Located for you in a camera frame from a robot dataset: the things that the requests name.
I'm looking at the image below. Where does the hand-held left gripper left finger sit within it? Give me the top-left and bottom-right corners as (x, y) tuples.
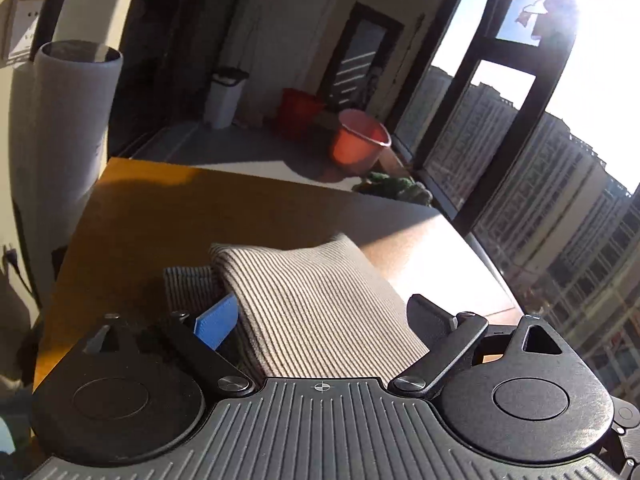
(82, 293), (257, 399)

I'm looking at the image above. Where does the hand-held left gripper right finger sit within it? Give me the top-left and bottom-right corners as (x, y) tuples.
(389, 293), (567, 400)

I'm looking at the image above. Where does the beige striped cloth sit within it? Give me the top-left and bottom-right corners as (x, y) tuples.
(163, 232), (431, 379)

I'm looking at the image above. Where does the orange plastic bucket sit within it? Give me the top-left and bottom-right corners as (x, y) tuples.
(327, 108), (393, 177)

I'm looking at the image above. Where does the white pedal bin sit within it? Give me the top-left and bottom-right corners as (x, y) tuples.
(204, 67), (250, 130)

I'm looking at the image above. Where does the red bucket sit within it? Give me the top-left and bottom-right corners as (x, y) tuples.
(273, 87), (327, 140)

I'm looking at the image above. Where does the grey cylindrical appliance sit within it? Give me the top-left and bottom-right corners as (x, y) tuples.
(9, 39), (124, 213)

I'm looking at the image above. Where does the dark balcony door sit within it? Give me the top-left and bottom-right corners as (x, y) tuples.
(318, 2), (405, 113)

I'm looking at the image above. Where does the black wall plug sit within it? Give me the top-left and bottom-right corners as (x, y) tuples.
(2, 244), (22, 275)

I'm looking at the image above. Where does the black window frame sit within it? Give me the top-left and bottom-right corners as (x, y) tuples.
(395, 0), (581, 238)

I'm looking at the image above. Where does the white wall socket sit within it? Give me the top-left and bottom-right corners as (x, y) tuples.
(0, 0), (52, 69)

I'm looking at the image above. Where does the black cable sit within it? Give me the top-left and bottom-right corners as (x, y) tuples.
(33, 0), (82, 63)

